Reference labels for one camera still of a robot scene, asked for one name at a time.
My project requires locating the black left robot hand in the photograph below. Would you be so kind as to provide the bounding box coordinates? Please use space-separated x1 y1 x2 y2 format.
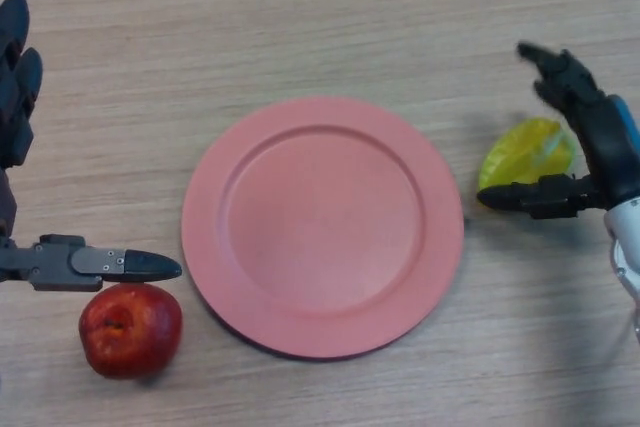
0 0 183 293

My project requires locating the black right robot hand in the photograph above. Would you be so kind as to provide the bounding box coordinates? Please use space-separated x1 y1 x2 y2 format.
477 41 640 221

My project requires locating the yellow starfruit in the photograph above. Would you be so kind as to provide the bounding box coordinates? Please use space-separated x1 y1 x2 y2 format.
478 117 576 208

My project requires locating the pink round plate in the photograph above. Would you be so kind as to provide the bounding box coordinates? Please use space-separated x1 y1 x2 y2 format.
181 95 465 361

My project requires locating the red apple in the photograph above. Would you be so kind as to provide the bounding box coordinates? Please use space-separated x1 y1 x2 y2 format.
78 282 184 380

